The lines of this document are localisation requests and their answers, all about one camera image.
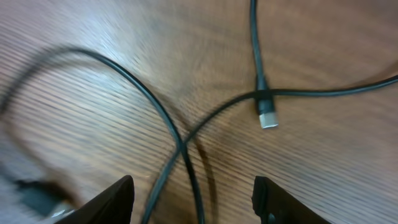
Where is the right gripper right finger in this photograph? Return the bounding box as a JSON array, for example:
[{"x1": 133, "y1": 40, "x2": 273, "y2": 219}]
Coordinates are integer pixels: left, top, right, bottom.
[{"x1": 251, "y1": 176, "x2": 330, "y2": 224}]

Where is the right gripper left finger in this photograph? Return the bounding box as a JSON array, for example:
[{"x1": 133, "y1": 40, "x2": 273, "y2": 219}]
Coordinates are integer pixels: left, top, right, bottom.
[{"x1": 56, "y1": 175, "x2": 135, "y2": 224}]

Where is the black cable bundle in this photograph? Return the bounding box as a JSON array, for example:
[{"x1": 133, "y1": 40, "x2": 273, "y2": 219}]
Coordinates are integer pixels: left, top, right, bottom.
[{"x1": 0, "y1": 0, "x2": 398, "y2": 224}]

